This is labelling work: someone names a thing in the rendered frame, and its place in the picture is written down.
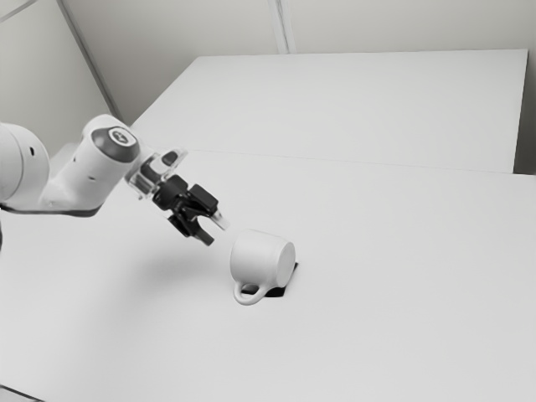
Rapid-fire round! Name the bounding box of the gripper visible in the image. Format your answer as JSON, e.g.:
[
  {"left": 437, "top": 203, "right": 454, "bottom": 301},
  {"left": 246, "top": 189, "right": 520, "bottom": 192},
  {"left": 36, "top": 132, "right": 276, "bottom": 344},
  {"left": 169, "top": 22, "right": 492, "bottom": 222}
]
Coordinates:
[{"left": 151, "top": 174, "right": 232, "bottom": 247}]

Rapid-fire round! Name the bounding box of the white mug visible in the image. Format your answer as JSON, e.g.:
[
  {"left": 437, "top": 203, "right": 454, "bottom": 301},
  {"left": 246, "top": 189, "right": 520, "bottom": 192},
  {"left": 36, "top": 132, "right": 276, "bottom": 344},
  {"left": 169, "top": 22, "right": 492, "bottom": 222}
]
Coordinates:
[{"left": 229, "top": 229, "right": 297, "bottom": 306}]

